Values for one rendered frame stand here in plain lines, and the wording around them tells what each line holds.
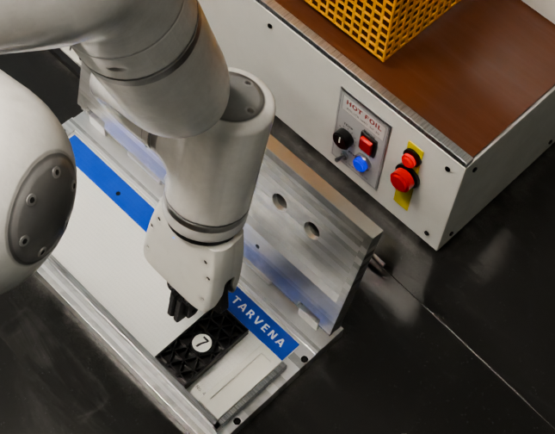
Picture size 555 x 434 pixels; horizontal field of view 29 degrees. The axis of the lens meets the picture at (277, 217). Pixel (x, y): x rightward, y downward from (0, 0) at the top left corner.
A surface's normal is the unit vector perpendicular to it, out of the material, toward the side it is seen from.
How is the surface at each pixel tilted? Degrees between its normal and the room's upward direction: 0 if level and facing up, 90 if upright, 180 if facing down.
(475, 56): 0
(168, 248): 78
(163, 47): 94
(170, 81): 98
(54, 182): 67
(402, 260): 0
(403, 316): 0
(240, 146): 85
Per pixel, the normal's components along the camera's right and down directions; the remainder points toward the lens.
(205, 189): -0.22, 0.73
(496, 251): 0.04, -0.51
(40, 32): 0.18, 0.91
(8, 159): 0.63, -0.17
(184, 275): -0.68, 0.46
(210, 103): 0.78, 0.56
